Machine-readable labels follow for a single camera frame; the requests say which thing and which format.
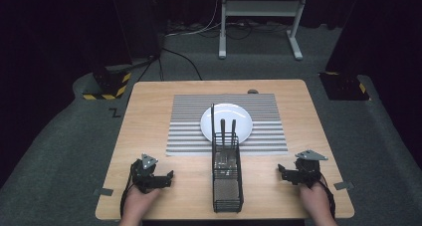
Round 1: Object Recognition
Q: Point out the white round plate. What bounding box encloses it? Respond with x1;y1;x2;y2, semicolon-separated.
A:
200;103;254;144

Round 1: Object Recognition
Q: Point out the dark upright panel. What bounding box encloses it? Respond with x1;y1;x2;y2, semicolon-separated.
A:
108;0;167;65

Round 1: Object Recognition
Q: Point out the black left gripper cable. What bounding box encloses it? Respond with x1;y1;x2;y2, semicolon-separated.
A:
119;160;137;218

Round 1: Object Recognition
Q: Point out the grey tape strip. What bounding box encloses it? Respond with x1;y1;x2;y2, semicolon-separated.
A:
333;181;355;191
93;187;114;197

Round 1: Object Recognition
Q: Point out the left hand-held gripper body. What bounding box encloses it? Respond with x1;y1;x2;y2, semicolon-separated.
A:
130;153;169;194

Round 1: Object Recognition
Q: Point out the black wire cutlery caddy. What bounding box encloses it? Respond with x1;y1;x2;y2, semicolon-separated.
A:
211;131;245;214

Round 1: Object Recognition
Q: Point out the black floor cable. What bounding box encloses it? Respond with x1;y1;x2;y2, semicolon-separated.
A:
161;47;203;82

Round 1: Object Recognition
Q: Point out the person's left hand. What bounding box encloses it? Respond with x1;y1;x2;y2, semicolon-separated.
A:
122;185;162;220

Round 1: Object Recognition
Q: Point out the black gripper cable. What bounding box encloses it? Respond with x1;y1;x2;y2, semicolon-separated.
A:
119;160;137;218
317;171;336;219

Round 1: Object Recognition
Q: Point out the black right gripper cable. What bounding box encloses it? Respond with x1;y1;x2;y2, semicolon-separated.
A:
317;171;336;219

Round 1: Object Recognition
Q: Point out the white metal stand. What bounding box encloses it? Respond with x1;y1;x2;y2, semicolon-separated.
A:
217;0;312;61

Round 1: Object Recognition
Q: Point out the grey striped placemat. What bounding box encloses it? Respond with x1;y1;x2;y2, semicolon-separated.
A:
165;93;289;157

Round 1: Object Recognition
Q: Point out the bundle of black floor cables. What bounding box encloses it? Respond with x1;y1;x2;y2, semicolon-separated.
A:
225;19;291;41

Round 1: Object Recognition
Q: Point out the white floor cable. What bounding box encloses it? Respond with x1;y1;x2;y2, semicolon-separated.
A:
165;0;223;39

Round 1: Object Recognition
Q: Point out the person's right hand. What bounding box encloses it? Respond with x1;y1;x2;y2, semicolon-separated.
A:
298;180;329;218

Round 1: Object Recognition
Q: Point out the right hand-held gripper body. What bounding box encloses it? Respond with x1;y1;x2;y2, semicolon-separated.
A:
284;149;329;189

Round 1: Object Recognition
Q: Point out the black yellow striped stand base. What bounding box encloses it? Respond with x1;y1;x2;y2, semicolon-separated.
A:
82;71;132;102
318;71;371;102

